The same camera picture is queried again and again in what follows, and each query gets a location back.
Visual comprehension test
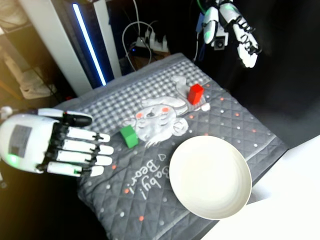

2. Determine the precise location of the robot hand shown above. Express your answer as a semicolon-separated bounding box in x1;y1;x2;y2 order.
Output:
0;108;115;178
202;0;263;69

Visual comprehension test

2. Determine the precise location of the red block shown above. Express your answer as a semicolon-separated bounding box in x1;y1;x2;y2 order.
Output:
187;83;205;105

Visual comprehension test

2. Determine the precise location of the green block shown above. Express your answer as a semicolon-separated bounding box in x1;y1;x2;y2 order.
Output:
119;124;140;149

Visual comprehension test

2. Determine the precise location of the white round plate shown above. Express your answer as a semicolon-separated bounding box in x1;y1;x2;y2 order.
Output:
169;135;253;221

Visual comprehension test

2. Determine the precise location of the white cloth bundle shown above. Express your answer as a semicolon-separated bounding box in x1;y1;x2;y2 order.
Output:
19;69;58;100

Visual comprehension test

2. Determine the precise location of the white power strip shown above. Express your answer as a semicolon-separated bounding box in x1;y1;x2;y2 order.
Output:
136;27;170;53

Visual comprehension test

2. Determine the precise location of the white column with dark panel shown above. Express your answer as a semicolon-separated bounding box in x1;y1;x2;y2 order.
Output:
18;0;123;97

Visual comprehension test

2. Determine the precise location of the black box with blue light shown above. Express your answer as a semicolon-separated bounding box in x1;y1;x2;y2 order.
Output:
129;46;151;56

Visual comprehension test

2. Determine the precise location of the blue light strip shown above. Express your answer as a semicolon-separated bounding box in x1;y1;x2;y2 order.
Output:
72;3;108;87

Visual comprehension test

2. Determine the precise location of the grey quilt with bear print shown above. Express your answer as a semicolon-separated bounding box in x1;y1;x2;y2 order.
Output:
53;52;288;240

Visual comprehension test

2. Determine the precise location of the blue cable connector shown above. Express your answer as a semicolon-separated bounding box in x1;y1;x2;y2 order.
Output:
196;12;205;33

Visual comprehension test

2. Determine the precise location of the white looped cable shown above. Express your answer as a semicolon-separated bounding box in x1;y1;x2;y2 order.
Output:
121;20;154;72

